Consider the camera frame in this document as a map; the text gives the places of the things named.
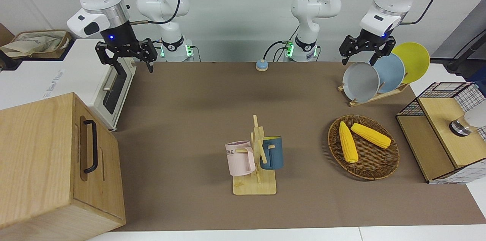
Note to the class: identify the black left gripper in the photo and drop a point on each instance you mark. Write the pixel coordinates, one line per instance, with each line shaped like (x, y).
(366, 41)

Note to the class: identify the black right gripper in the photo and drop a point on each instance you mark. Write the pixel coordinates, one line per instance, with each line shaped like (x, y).
(117, 41)

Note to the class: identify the pink ribbed mug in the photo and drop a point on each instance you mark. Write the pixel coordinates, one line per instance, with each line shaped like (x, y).
(237, 161)

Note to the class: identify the grey plate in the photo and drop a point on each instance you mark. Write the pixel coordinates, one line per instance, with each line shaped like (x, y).
(360, 83)

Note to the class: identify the light blue plate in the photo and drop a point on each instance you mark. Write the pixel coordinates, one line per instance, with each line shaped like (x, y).
(391, 72)

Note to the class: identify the wooden plate rack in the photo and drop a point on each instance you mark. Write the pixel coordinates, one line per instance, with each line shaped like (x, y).
(374, 98)

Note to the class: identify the yellow plate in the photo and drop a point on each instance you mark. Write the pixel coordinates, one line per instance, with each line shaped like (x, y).
(415, 59)

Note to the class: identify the white toaster oven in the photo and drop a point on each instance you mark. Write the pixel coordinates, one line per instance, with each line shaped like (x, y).
(81, 81)

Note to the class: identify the yellow corn cob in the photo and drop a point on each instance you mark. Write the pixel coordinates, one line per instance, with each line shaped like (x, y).
(348, 142)
(371, 136)

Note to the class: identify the brown table mat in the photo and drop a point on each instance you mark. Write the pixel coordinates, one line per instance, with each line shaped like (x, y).
(190, 138)

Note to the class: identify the blue dome bell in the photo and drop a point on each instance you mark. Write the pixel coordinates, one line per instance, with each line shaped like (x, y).
(261, 65)

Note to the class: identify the cardboard box with bag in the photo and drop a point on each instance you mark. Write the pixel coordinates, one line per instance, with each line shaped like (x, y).
(38, 43)

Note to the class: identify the round wicker basket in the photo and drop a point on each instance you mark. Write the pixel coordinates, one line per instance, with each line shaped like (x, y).
(374, 161)

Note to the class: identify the black stand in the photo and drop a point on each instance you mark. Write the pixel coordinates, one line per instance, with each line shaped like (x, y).
(463, 53)

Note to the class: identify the dark blue mug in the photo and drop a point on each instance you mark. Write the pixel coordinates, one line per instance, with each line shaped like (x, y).
(274, 153)

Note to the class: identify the wooden cabinet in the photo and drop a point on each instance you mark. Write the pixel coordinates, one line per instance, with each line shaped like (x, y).
(38, 165)

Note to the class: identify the wooden mug tree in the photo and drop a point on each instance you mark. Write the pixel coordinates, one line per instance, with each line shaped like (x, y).
(254, 186)

